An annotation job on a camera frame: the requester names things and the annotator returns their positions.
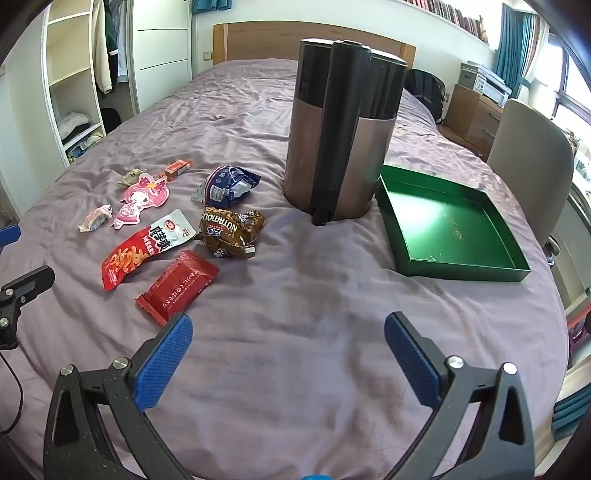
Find black backpack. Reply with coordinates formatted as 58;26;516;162
404;68;446;125

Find dark jacket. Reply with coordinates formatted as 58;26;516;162
104;0;130;84

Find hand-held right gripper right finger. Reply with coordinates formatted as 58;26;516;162
384;311;536;480

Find black bag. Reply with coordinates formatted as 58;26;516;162
100;108;123;134

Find pink and white twisted candy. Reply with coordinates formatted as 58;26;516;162
77;205;114;232

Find small beige snack packet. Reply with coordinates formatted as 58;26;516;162
116;168;147;189

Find black cable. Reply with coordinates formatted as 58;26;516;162
0;351;25;435

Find wooden headboard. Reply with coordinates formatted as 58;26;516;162
213;21;417;70

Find short teal curtain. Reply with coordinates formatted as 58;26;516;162
191;0;241;14

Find cream jacket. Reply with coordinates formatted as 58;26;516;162
89;0;116;95

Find white wardrobe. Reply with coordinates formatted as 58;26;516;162
41;0;195;167

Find bed with lilac sheet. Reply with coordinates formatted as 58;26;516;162
0;59;571;480

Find row of books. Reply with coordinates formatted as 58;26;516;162
402;0;490;44

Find blue and white snack packet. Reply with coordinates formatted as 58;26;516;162
191;165;262;208

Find green tray box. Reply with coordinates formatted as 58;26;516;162
375;162;532;283

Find wooden dresser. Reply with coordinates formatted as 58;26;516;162
443;84;504;162

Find bronze and black cylinder appliance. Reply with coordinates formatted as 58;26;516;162
283;39;408;226

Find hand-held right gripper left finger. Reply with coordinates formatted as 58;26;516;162
44;313;195;480

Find pink character candy bag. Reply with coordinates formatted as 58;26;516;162
111;173;171;230

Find teal window curtain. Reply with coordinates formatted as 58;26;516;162
494;4;550;93

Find small red candy packet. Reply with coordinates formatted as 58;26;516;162
158;158;195;181

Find dark red packet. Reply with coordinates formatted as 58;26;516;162
135;250;221;328

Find brown bread packet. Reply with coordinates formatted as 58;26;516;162
193;207;266;262

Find folded clothes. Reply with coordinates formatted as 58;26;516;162
58;111;102;162

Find red and white snack packet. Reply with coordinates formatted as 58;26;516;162
102;209;197;292

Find grey printer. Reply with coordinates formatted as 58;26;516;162
459;64;513;103

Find beige chair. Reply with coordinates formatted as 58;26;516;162
487;98;575;250

